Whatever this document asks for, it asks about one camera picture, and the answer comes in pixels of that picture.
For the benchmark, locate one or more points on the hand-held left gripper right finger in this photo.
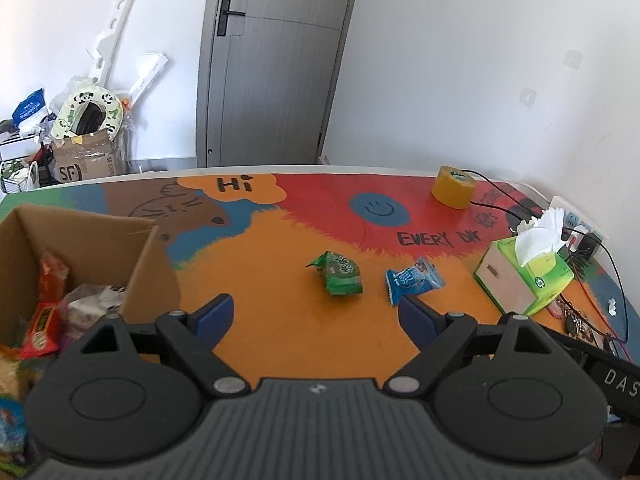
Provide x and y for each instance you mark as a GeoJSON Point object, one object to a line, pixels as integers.
{"type": "Point", "coordinates": [419, 321]}

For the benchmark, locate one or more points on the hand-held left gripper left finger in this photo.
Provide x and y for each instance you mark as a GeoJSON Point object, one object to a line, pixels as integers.
{"type": "Point", "coordinates": [214, 320]}

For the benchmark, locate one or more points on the green snack packet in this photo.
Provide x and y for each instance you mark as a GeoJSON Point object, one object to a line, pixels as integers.
{"type": "Point", "coordinates": [340, 275]}

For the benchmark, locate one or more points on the white black snack packet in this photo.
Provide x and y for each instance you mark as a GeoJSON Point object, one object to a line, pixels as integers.
{"type": "Point", "coordinates": [92, 307]}

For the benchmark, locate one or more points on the red yellow snack packet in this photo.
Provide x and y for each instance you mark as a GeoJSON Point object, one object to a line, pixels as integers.
{"type": "Point", "coordinates": [42, 330]}

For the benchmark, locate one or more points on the blue orange snack packet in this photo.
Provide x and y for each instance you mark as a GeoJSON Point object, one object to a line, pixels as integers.
{"type": "Point", "coordinates": [10, 427]}

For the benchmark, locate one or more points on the bunch of keys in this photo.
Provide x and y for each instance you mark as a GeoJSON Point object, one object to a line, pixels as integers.
{"type": "Point", "coordinates": [580, 322]}

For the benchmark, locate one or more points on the small white scrap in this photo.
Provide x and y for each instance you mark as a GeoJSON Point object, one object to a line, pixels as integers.
{"type": "Point", "coordinates": [611, 306]}

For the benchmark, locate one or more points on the colourful printed table mat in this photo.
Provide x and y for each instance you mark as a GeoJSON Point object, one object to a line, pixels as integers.
{"type": "Point", "coordinates": [300, 320]}

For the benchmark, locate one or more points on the pink key fob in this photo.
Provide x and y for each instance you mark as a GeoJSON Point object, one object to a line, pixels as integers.
{"type": "Point", "coordinates": [554, 308]}

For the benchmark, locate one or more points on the green tissue box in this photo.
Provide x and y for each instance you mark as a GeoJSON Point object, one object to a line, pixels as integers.
{"type": "Point", "coordinates": [505, 272]}

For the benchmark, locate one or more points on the yellow tape roll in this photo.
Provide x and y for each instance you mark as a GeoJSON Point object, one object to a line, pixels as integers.
{"type": "Point", "coordinates": [452, 190]}

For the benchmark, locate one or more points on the black power adapter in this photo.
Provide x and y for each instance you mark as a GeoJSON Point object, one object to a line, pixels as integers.
{"type": "Point", "coordinates": [587, 245]}

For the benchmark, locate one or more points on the white power strip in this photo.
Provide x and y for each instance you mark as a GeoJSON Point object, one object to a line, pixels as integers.
{"type": "Point", "coordinates": [572, 217]}

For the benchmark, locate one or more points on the taped brown cardboard box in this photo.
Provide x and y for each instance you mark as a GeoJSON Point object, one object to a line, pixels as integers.
{"type": "Point", "coordinates": [87, 160]}

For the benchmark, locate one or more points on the white shopping bag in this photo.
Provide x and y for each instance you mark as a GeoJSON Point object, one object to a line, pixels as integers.
{"type": "Point", "coordinates": [20, 177]}

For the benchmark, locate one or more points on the panda print toilet seat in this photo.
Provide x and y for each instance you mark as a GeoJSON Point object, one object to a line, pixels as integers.
{"type": "Point", "coordinates": [67, 115]}

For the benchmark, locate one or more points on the short white plastic board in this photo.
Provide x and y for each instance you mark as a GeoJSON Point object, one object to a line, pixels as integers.
{"type": "Point", "coordinates": [147, 75]}

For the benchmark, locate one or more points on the grey door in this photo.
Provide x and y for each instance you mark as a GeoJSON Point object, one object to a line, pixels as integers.
{"type": "Point", "coordinates": [280, 70]}

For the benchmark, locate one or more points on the black shelf rack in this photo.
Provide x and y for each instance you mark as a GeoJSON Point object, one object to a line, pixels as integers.
{"type": "Point", "coordinates": [15, 142]}

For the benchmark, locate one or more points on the blue white bag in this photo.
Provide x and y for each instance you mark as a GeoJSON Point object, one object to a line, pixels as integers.
{"type": "Point", "coordinates": [29, 110]}

